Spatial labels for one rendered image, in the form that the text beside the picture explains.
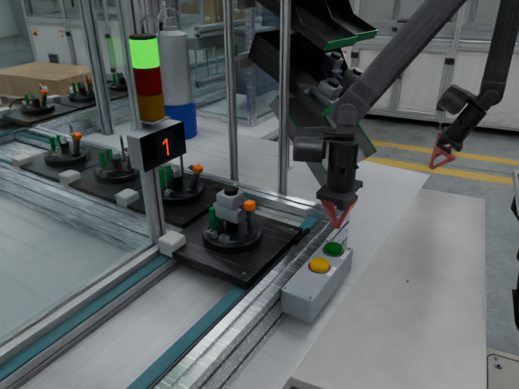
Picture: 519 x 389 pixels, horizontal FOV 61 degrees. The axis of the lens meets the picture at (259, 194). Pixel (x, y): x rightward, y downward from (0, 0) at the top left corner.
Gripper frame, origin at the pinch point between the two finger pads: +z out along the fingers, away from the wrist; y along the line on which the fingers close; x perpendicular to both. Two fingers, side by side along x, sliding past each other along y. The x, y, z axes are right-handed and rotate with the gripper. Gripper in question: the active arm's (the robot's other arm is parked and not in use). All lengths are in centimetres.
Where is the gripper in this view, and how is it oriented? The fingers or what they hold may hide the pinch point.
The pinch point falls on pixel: (336, 224)
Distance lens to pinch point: 96.5
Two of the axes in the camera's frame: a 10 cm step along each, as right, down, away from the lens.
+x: 8.5, 2.5, -4.7
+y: -5.3, 3.9, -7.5
